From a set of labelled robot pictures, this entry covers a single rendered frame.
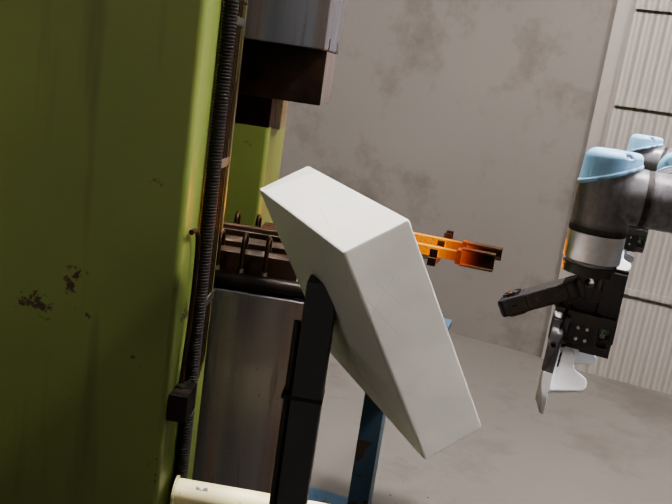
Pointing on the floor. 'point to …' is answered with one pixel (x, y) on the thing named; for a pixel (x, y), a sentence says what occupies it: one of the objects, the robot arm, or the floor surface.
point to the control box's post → (302, 425)
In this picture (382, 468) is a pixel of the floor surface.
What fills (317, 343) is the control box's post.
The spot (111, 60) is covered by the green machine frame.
